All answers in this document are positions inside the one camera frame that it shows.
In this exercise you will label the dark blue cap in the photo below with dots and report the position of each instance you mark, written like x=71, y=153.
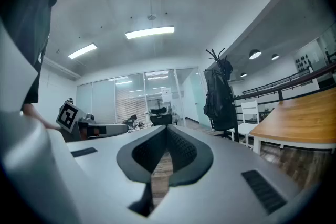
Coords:
x=228, y=69

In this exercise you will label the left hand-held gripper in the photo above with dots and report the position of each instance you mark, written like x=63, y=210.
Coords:
x=67, y=116

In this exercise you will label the black metal balcony railing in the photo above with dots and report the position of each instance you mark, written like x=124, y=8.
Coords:
x=288, y=78

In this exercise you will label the black metal coat rack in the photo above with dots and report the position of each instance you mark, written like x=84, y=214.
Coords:
x=236, y=131

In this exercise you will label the round ceiling smoke detector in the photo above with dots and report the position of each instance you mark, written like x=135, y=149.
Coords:
x=151, y=17

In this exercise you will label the person's dark shirt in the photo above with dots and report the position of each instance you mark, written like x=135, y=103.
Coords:
x=29, y=21

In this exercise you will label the white paper notice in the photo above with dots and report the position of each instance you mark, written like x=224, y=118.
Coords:
x=166, y=95

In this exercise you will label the glass partition wall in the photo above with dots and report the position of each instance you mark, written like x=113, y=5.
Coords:
x=105, y=97

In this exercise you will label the wooden top white table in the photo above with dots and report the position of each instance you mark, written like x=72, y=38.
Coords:
x=296, y=120

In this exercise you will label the white wooden chair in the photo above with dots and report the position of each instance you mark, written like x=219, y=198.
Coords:
x=249, y=112

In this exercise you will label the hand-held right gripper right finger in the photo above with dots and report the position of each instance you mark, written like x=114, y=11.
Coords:
x=223, y=165

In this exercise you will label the black dome pendant lamp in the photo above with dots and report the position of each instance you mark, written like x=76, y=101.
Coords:
x=255, y=54
x=243, y=74
x=275, y=56

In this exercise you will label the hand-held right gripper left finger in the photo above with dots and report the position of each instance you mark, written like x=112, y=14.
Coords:
x=105, y=160

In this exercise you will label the dark wooden handrail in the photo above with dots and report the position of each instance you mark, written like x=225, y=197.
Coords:
x=309, y=76

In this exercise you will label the rectangular ceiling light panel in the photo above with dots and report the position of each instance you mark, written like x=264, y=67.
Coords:
x=82, y=50
x=149, y=32

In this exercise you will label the person's left forearm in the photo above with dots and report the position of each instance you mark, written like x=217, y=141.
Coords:
x=36, y=115

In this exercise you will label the black backpack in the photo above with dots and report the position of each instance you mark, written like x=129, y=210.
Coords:
x=218, y=97

